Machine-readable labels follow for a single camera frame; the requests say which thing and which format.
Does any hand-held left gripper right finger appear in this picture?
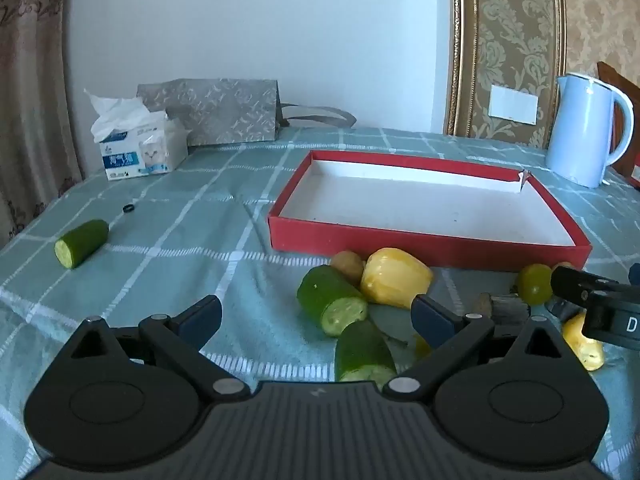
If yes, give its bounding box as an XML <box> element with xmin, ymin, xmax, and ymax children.
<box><xmin>382</xmin><ymin>294</ymin><xmax>573</xmax><ymax>403</ymax></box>

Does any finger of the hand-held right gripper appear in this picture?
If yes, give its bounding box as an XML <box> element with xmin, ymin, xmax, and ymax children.
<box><xmin>550</xmin><ymin>266</ymin><xmax>621</xmax><ymax>309</ymax></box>

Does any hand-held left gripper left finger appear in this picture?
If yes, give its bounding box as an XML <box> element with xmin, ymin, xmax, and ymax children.
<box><xmin>70</xmin><ymin>294</ymin><xmax>251</xmax><ymax>403</ymax></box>

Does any small green tomato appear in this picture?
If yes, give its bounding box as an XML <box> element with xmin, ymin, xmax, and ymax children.
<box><xmin>516</xmin><ymin>263</ymin><xmax>555</xmax><ymax>306</ymax></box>

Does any spotted yellow fruit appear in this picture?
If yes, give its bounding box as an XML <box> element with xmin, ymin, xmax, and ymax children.
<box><xmin>561</xmin><ymin>312</ymin><xmax>606</xmax><ymax>372</ymax></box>

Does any cucumber piece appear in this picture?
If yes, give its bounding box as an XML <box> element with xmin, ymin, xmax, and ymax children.
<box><xmin>334</xmin><ymin>319</ymin><xmax>398</xmax><ymax>385</ymax></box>
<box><xmin>296</xmin><ymin>265</ymin><xmax>369</xmax><ymax>337</ymax></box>
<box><xmin>54</xmin><ymin>219</ymin><xmax>110</xmax><ymax>269</ymax></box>

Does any brown round fruit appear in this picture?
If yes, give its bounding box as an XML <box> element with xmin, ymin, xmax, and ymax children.
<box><xmin>330</xmin><ymin>251</ymin><xmax>366</xmax><ymax>287</ymax></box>

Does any red cardboard box tray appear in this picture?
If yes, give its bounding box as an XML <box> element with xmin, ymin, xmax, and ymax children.
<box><xmin>266</xmin><ymin>149</ymin><xmax>593</xmax><ymax>273</ymax></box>

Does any grey-barked sugarcane piece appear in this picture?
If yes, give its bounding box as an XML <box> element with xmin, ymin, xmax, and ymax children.
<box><xmin>472</xmin><ymin>292</ymin><xmax>532</xmax><ymax>330</ymax></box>

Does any green checked tablecloth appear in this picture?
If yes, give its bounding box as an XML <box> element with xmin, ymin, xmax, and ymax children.
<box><xmin>0</xmin><ymin>127</ymin><xmax>640</xmax><ymax>480</ymax></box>

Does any light blue electric kettle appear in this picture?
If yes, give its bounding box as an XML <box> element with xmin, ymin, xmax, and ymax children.
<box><xmin>544</xmin><ymin>72</ymin><xmax>635</xmax><ymax>189</ymax></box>

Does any tissue pack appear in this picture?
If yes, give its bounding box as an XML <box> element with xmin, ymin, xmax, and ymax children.
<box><xmin>84</xmin><ymin>88</ymin><xmax>190</xmax><ymax>182</ymax></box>

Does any grey patterned bag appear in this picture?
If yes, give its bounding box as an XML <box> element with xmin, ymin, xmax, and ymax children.
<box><xmin>136</xmin><ymin>78</ymin><xmax>357</xmax><ymax>147</ymax></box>

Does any wooden chair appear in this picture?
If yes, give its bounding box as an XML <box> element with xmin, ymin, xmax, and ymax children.
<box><xmin>596</xmin><ymin>61</ymin><xmax>640</xmax><ymax>191</ymax></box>

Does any patterned curtain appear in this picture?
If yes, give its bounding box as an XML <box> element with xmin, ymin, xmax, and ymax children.
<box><xmin>0</xmin><ymin>0</ymin><xmax>83</xmax><ymax>251</ymax></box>

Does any white wall switch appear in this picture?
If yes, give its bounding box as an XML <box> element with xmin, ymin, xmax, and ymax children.
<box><xmin>487</xmin><ymin>84</ymin><xmax>541</xmax><ymax>125</ymax></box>

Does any gold ornate wall frame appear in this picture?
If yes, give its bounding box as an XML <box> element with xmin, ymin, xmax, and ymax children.
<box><xmin>444</xmin><ymin>0</ymin><xmax>568</xmax><ymax>148</ymax></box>

